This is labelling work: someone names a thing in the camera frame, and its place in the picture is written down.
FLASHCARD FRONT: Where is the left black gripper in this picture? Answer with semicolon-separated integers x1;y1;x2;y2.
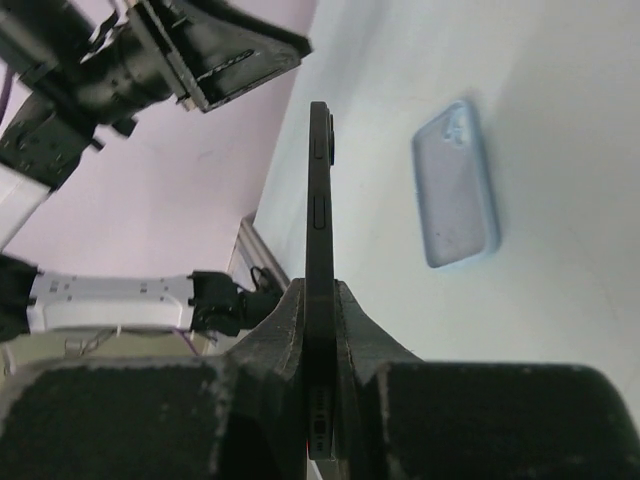
1;1;312;136

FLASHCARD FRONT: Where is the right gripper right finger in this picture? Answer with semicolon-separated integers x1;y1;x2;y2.
335;283;639;479

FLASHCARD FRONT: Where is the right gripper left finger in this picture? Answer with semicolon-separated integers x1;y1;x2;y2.
1;279;305;479

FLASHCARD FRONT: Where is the black smartphone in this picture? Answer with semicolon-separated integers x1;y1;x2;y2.
303;101;337;460

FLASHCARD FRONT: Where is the light blue phone case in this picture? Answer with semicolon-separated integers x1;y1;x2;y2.
411;99;501;269

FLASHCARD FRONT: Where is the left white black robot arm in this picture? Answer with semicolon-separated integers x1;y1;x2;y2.
1;1;312;341

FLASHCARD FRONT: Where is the left aluminium side rail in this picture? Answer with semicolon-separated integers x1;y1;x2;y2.
227;213;290;290

